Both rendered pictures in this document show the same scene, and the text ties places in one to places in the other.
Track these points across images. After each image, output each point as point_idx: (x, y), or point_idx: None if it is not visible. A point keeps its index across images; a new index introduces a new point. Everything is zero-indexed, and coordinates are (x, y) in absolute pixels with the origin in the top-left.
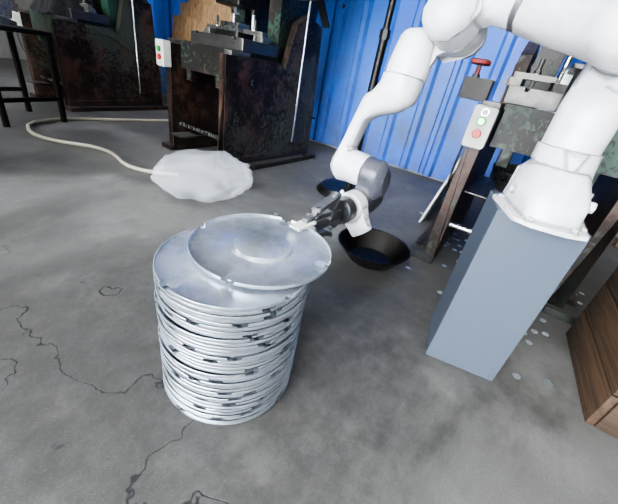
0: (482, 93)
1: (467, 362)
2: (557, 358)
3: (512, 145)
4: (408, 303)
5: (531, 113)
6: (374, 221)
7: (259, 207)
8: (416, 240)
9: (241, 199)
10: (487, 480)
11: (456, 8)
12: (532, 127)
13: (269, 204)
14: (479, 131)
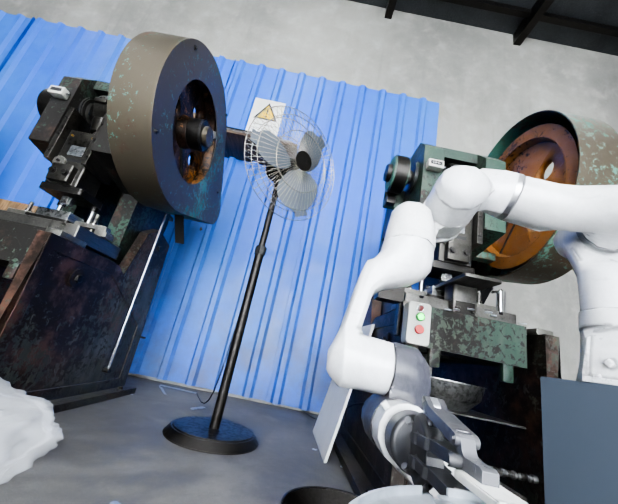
0: (399, 294)
1: None
2: None
3: (437, 343)
4: None
5: (442, 313)
6: (280, 475)
7: (69, 497)
8: (360, 492)
9: (15, 486)
10: None
11: (483, 179)
12: (448, 325)
13: (91, 484)
14: (422, 326)
